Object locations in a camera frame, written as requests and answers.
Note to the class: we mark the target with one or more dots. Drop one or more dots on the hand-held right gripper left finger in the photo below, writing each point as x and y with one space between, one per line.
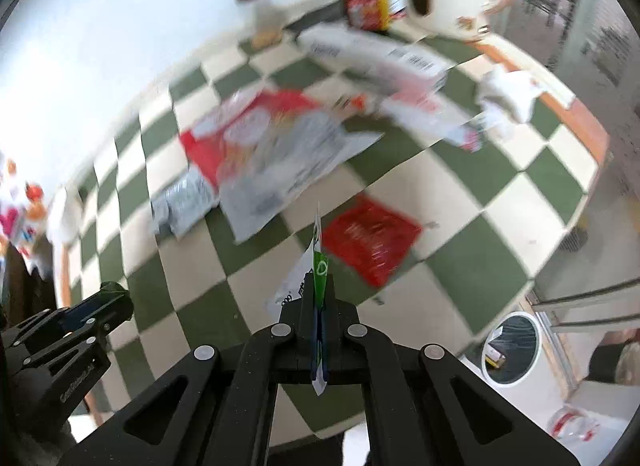
303 317

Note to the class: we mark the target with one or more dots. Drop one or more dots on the green and white wrapper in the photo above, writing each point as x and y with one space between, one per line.
320 266

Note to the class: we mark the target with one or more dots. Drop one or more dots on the white flat cardboard box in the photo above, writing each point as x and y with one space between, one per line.
370 53

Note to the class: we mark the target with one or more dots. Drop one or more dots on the glass jar with red lid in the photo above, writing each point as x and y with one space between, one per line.
262 15

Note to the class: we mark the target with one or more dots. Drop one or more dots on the clear plastic container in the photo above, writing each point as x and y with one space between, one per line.
572 423

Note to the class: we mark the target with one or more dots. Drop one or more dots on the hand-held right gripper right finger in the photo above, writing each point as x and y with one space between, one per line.
336 318

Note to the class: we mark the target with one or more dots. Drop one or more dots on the colourful stickers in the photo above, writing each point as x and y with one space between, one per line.
20 211

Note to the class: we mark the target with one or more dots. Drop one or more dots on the red snack packet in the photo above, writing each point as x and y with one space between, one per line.
372 241

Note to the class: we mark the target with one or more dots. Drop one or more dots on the large red and white wrapper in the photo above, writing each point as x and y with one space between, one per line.
270 155

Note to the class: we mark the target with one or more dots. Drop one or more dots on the crumpled white tissue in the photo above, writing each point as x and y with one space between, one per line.
507 95

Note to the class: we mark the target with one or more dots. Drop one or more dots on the white round trash bin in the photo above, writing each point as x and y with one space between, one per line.
512 348

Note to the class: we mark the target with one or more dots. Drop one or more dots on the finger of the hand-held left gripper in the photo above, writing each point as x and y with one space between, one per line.
114 303
60 346

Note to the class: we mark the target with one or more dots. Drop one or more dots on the small grey packet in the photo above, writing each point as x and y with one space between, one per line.
182 206

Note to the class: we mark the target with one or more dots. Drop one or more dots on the green checkered tablecloth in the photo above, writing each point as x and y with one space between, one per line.
475 226

